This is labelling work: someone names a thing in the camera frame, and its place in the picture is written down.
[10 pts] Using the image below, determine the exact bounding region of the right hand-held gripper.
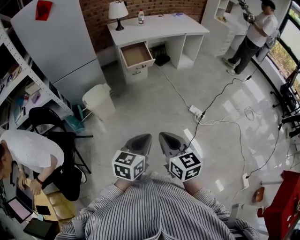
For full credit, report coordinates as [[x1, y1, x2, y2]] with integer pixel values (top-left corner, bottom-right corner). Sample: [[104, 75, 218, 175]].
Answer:
[[158, 132, 203, 183]]

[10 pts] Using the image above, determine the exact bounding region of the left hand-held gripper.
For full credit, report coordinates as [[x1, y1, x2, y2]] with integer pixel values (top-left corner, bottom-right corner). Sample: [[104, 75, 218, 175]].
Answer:
[[112, 133, 153, 182]]

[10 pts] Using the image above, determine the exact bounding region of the white drawer with wooden inside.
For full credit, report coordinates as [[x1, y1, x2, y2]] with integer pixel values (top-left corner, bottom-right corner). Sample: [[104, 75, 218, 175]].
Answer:
[[119, 41, 156, 70]]

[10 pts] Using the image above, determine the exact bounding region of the person's right forearm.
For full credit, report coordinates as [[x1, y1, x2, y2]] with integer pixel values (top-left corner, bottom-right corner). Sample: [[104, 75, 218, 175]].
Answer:
[[182, 179, 227, 211]]

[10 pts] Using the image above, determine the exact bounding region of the person's left forearm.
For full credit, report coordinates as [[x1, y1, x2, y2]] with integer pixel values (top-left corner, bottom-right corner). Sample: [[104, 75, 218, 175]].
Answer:
[[89, 178, 134, 211]]

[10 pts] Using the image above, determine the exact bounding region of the white drawer front with handle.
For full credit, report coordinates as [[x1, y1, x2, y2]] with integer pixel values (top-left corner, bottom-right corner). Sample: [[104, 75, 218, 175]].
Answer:
[[125, 67, 149, 84]]

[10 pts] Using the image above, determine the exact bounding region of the white desk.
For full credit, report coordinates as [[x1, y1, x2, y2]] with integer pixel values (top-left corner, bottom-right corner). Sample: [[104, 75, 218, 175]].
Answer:
[[107, 13, 210, 85]]

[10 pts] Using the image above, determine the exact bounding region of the person's striped shirt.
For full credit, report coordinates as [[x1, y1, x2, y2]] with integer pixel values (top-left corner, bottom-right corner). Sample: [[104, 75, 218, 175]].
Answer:
[[55, 172, 261, 240]]

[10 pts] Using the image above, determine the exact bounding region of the teal plastic container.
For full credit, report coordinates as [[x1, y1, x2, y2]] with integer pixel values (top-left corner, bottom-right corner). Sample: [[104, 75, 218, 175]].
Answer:
[[64, 104, 86, 134]]

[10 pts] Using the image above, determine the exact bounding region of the cream plastic trash bin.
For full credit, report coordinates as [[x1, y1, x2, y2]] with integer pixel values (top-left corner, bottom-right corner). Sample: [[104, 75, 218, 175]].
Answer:
[[82, 83, 116, 121]]

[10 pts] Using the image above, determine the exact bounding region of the cardboard box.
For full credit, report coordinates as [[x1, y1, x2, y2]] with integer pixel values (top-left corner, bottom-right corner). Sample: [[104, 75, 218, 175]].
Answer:
[[25, 178, 77, 222]]

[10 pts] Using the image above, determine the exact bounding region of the brown rounded object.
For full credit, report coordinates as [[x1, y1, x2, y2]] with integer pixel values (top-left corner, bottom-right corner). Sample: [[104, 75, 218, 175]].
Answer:
[[252, 187, 265, 204]]

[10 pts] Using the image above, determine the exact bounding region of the black phone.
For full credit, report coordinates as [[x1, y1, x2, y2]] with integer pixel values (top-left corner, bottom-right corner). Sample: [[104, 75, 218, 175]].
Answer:
[[35, 205, 52, 216]]

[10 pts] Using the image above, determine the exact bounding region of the black folding chair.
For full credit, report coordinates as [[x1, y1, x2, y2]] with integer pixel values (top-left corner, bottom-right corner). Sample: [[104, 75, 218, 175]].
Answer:
[[28, 107, 94, 175]]

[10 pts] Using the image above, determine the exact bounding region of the red cabinet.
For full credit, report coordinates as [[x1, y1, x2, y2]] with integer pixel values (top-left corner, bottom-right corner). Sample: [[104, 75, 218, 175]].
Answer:
[[257, 170, 300, 240]]

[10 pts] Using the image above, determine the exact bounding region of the black tablet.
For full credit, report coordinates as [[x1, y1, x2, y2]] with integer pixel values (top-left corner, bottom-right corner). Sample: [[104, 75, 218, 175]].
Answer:
[[23, 217, 59, 240]]

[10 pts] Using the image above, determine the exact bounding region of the black bag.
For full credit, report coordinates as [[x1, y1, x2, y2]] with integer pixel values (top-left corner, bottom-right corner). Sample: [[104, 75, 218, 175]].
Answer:
[[150, 44, 171, 67]]

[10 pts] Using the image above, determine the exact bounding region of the tablet with pink screen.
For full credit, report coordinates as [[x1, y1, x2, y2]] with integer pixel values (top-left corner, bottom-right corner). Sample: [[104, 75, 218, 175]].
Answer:
[[7, 196, 33, 223]]

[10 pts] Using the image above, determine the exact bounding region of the grey refrigerator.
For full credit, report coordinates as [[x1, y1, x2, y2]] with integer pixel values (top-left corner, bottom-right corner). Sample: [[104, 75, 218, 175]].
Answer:
[[10, 0, 107, 104]]

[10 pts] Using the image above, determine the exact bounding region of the grey metal shelf rack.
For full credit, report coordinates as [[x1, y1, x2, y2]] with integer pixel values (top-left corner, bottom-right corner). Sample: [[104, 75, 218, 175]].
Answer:
[[0, 14, 73, 132]]

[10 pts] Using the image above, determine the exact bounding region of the white shelf cabinet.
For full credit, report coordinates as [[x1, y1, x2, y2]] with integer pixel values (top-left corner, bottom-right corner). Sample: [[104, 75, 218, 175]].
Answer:
[[201, 0, 249, 57]]

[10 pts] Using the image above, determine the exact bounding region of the white shade table lamp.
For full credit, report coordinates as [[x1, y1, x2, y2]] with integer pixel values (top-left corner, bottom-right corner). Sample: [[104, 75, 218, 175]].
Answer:
[[108, 0, 129, 31]]

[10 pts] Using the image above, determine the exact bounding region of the red paper sheet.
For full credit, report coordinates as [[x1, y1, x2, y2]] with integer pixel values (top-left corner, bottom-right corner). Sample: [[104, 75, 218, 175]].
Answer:
[[35, 0, 53, 21]]

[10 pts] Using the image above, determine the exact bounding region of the long white cable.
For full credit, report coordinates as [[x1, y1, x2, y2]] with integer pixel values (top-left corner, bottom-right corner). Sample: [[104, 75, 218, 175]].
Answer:
[[196, 118, 247, 175]]

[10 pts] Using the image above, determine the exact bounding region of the grey harness strap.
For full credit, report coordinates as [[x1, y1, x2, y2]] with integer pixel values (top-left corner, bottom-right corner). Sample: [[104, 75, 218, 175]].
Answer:
[[226, 203, 240, 229]]

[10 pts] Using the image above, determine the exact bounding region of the black power cable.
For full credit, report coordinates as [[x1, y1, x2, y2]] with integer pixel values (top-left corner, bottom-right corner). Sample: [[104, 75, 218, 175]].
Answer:
[[245, 124, 282, 179], [186, 69, 258, 150]]

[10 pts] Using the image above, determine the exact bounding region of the coiled white cable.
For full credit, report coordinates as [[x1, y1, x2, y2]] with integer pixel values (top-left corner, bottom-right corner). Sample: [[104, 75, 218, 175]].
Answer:
[[245, 106, 263, 121]]

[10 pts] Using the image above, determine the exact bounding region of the window with black frame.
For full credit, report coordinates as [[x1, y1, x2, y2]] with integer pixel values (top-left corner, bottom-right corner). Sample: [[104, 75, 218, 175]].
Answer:
[[278, 0, 300, 94]]

